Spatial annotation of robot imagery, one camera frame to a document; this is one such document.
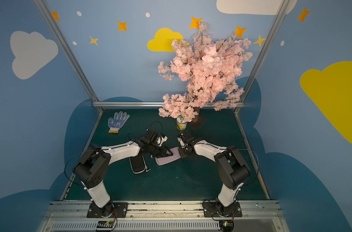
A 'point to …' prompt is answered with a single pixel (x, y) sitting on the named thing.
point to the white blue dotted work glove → (119, 119)
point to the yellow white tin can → (181, 123)
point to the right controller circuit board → (227, 226)
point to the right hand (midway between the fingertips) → (185, 150)
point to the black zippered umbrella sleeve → (138, 164)
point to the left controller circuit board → (104, 225)
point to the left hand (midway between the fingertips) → (172, 153)
